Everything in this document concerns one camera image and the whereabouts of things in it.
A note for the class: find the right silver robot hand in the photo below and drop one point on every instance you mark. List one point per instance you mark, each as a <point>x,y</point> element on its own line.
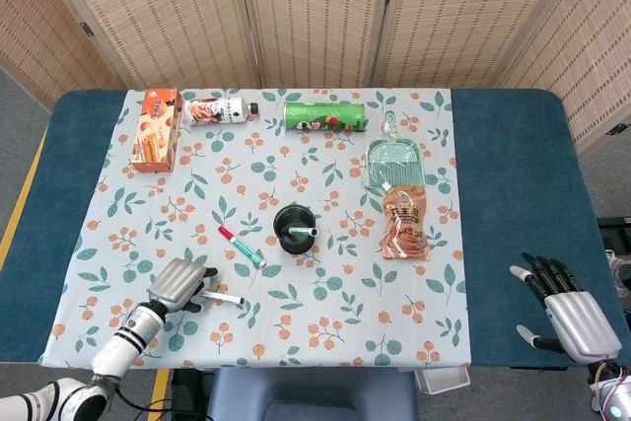
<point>581,322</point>

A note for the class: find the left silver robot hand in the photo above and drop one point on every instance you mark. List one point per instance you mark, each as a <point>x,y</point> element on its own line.
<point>177,283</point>

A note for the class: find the blue whiteboard marker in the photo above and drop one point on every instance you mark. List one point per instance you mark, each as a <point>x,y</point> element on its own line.
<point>224,298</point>

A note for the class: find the red-capped green marker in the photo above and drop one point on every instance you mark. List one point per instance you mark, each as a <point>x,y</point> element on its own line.
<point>241,246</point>

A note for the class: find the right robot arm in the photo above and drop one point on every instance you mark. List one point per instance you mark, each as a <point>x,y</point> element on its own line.
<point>609,391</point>

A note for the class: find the blue-grey robot base seat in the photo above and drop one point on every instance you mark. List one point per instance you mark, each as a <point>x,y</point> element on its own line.
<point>315,391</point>

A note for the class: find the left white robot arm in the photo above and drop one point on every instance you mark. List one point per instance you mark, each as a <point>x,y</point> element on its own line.
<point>128,337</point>

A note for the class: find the black mesh pen holder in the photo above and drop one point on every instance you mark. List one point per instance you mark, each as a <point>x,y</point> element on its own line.
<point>296,243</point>

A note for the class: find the black equipment beside table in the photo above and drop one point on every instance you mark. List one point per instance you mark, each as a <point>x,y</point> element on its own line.
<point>616,223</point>

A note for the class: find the floral fruit-print tablecloth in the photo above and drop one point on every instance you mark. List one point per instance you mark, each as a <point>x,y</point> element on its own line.
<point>296,302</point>

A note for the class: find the orange biscuit box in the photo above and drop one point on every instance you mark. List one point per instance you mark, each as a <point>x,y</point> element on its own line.
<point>155,135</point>

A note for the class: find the white plastic box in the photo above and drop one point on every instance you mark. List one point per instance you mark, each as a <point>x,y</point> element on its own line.
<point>443,381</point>

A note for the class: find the blue table cover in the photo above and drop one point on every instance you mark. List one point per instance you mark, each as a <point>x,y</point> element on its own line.
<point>517,169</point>

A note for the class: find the white drink bottle black cap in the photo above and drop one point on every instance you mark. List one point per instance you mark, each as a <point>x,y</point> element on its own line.
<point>217,111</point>

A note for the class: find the brown sauce pouch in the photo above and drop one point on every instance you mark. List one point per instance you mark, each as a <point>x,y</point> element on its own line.
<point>404,224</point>

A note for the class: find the green chips can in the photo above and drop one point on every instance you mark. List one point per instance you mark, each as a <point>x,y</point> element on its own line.
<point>325,117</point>

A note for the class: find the green dustpan brush set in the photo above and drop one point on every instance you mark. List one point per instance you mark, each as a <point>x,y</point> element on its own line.
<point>394,164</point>

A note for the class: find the woven bamboo folding screen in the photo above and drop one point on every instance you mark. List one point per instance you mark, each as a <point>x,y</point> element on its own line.
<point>315,12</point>

